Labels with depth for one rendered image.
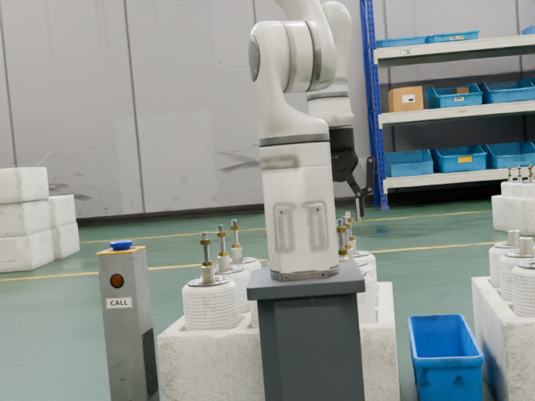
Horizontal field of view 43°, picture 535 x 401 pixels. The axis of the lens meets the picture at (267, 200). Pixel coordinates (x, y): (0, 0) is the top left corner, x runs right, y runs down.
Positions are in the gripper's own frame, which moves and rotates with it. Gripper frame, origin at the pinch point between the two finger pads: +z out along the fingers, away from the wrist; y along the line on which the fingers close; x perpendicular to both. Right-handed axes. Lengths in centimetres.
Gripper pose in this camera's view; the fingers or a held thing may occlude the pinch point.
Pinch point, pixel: (337, 214)
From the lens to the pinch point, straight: 114.3
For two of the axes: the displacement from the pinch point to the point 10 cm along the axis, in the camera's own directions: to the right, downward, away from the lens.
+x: -2.0, 0.6, -9.8
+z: 0.9, 10.0, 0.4
